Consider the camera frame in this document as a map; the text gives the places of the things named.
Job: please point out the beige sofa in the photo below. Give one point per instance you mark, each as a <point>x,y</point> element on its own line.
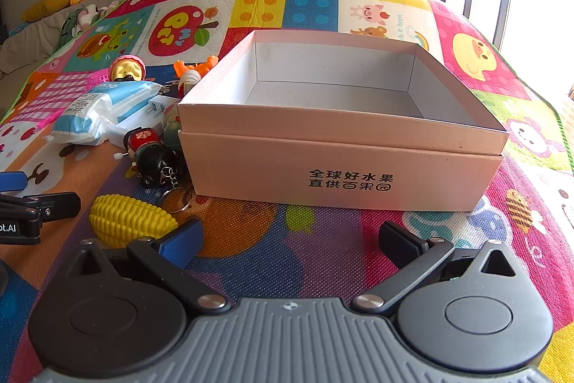
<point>27,51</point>

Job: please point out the colourful cartoon play mat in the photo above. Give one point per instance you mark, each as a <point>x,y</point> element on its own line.
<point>269,6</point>

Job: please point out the yellow cushion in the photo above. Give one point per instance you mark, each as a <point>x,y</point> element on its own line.
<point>45,6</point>

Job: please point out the pink cardboard box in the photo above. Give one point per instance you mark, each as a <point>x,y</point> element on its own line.
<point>358,167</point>

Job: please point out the orange plastic toy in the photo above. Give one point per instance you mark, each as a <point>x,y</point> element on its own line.
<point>181,68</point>

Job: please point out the white power adapter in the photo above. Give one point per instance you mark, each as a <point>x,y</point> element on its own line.
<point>159,107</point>

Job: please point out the green and pink plush toy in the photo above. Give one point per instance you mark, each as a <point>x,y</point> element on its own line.
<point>71,24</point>

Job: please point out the red and white toy figure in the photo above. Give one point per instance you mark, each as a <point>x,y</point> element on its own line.
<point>186,82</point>

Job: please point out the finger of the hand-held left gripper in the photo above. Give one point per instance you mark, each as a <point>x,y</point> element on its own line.
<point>13,180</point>
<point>54,203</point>

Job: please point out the yellow toy corn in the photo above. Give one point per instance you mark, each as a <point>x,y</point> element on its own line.
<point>121,217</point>

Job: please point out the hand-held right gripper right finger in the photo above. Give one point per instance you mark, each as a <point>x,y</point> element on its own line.
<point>397,241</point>

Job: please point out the blue and white tissue pack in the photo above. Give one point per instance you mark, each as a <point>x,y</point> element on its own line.
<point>103,105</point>

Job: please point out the pink hat toy figure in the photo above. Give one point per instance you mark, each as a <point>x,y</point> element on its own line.
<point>128,69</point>

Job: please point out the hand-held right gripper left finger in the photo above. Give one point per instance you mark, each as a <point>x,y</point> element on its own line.
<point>179,244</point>

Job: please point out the green and pink toy figure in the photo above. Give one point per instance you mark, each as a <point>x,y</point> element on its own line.
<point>171,131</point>

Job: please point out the small red toy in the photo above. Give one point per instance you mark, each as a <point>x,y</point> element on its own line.
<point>140,138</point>

